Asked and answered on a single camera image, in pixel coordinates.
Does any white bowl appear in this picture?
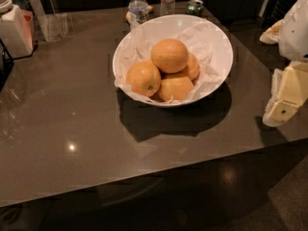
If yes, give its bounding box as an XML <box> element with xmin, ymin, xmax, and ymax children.
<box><xmin>112</xmin><ymin>13</ymin><xmax>234</xmax><ymax>108</ymax></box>

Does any small tan object behind bottle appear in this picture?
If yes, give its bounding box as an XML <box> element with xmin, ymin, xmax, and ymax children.
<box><xmin>125</xmin><ymin>5</ymin><xmax>154</xmax><ymax>24</ymax></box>

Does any back right orange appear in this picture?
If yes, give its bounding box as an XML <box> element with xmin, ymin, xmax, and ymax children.
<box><xmin>181</xmin><ymin>52</ymin><xmax>200</xmax><ymax>81</ymax></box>

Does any orange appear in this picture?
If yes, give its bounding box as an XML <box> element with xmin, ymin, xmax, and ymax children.
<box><xmin>126</xmin><ymin>61</ymin><xmax>162</xmax><ymax>97</ymax></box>
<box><xmin>150</xmin><ymin>38</ymin><xmax>189</xmax><ymax>73</ymax></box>
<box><xmin>158</xmin><ymin>73</ymin><xmax>193</xmax><ymax>101</ymax></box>
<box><xmin>181</xmin><ymin>52</ymin><xmax>200</xmax><ymax>81</ymax></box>

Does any white napkin dispenser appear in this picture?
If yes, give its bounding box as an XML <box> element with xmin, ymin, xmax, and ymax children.
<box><xmin>0</xmin><ymin>0</ymin><xmax>34</xmax><ymax>59</ymax></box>

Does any front left orange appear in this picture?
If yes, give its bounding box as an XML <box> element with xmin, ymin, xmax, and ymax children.
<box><xmin>126</xmin><ymin>61</ymin><xmax>162</xmax><ymax>97</ymax></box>

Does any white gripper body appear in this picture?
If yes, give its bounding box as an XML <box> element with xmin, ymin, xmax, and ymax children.
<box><xmin>278</xmin><ymin>0</ymin><xmax>308</xmax><ymax>62</ymax></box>

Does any green soda can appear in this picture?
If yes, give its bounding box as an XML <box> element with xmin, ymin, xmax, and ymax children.
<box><xmin>186</xmin><ymin>0</ymin><xmax>204</xmax><ymax>16</ymax></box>

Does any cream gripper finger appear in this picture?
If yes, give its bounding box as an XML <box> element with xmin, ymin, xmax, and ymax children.
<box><xmin>260</xmin><ymin>20</ymin><xmax>283</xmax><ymax>44</ymax></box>
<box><xmin>263</xmin><ymin>62</ymin><xmax>308</xmax><ymax>127</ymax></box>

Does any black wire rack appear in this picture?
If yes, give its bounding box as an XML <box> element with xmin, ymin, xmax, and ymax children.
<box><xmin>0</xmin><ymin>39</ymin><xmax>14</xmax><ymax>91</ymax></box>

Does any front right orange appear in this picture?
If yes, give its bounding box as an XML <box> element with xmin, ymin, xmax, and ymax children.
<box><xmin>158</xmin><ymin>73</ymin><xmax>193</xmax><ymax>101</ymax></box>

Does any clear water bottle white cap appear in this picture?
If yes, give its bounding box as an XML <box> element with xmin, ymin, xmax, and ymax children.
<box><xmin>128</xmin><ymin>0</ymin><xmax>148</xmax><ymax>29</ymax></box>

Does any top orange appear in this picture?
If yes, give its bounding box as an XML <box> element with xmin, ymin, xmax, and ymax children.
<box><xmin>150</xmin><ymin>38</ymin><xmax>189</xmax><ymax>73</ymax></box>

